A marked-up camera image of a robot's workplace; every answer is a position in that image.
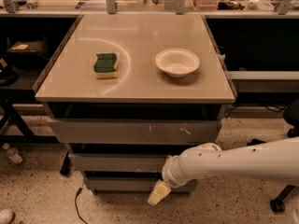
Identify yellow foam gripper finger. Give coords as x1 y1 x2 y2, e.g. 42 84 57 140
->
148 180 171 205

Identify grey drawer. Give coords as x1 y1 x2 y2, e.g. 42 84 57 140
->
82 176 199 194
49 119 221 145
69 153 166 173

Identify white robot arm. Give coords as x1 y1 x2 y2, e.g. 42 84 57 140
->
148 137 299 205

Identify grey bottom drawer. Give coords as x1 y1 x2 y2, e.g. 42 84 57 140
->
82 176 199 194

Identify grey drawer cabinet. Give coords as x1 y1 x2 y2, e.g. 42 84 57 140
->
34 13 235 180

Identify grey top drawer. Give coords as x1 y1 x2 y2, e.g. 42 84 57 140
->
49 119 221 145

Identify white bowl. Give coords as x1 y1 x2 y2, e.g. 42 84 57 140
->
155 49 200 77

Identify green yellow sponge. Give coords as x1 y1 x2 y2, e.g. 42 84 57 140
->
93 53 119 79

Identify black office chair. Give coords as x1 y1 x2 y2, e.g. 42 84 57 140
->
246 100 299 213

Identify clear plastic bottle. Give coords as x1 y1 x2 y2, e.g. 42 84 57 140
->
2 143 23 164

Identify white shoe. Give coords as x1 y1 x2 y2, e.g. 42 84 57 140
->
0 209 15 224

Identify dark bag under bench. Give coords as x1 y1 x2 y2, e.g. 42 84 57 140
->
7 40 47 68

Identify black floor cable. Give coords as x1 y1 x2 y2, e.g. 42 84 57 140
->
74 186 90 224

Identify black table frame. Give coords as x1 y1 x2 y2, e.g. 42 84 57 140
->
0 93 73 176

